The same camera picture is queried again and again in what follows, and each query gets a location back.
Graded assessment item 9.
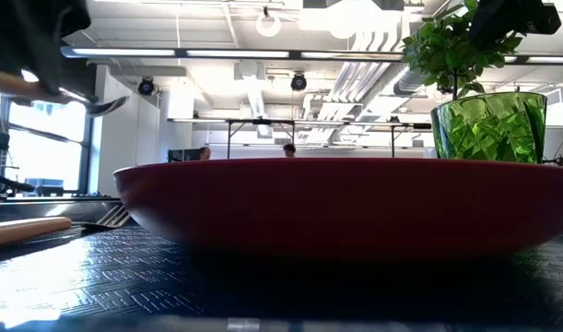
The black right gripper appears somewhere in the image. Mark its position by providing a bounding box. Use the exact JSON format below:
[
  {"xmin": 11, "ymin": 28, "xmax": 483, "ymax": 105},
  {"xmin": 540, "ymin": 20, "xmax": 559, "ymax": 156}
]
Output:
[{"xmin": 468, "ymin": 0, "xmax": 563, "ymax": 48}]

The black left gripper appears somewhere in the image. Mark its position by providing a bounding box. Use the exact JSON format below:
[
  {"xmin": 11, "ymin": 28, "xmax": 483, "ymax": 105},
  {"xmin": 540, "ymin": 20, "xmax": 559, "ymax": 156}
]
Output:
[{"xmin": 0, "ymin": 0, "xmax": 93, "ymax": 97}]

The wooden handled spoon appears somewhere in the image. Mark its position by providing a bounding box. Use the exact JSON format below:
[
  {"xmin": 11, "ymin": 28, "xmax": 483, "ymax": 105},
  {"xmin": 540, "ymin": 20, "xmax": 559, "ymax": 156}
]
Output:
[{"xmin": 0, "ymin": 67, "xmax": 131, "ymax": 118}]

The green glass cup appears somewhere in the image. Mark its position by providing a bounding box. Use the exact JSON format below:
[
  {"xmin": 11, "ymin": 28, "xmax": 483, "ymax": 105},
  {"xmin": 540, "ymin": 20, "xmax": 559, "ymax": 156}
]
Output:
[{"xmin": 429, "ymin": 90, "xmax": 548, "ymax": 165}]

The wooden handled fork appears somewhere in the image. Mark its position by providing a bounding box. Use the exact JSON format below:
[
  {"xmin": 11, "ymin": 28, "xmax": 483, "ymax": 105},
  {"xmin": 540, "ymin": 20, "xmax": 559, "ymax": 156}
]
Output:
[{"xmin": 0, "ymin": 204, "xmax": 133, "ymax": 251}]

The red plate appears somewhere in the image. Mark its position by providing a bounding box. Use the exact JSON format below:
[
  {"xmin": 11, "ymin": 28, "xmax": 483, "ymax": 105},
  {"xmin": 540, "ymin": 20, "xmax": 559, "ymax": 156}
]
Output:
[{"xmin": 112, "ymin": 157, "xmax": 563, "ymax": 260}]

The blue textured tray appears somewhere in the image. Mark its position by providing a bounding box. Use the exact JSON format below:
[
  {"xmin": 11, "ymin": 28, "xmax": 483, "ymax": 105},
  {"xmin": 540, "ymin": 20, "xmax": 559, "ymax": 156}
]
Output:
[{"xmin": 0, "ymin": 197, "xmax": 563, "ymax": 332}]

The green leafy plant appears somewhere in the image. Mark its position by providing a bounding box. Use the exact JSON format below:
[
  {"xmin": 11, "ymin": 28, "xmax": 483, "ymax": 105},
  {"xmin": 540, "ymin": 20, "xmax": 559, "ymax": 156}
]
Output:
[{"xmin": 400, "ymin": 0, "xmax": 524, "ymax": 101}]

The black round ceiling spotlight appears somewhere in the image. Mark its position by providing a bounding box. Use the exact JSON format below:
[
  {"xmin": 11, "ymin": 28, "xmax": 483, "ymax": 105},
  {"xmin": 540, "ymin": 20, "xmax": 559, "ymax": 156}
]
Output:
[
  {"xmin": 137, "ymin": 77, "xmax": 156, "ymax": 97},
  {"xmin": 289, "ymin": 72, "xmax": 309, "ymax": 92}
]

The black computer monitor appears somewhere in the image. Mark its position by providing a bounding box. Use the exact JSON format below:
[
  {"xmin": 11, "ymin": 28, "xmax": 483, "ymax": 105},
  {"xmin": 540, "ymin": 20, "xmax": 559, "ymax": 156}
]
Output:
[{"xmin": 167, "ymin": 148, "xmax": 202, "ymax": 163}]

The long ceiling light bar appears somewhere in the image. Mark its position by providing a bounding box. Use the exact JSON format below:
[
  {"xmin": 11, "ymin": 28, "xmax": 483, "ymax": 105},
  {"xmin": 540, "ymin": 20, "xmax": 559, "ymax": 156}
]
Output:
[{"xmin": 59, "ymin": 45, "xmax": 563, "ymax": 65}]

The white ring ceiling fixture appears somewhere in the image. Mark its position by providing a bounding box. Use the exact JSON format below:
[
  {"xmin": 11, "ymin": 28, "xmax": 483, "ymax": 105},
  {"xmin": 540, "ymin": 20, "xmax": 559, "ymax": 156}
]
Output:
[{"xmin": 254, "ymin": 6, "xmax": 283, "ymax": 39}]

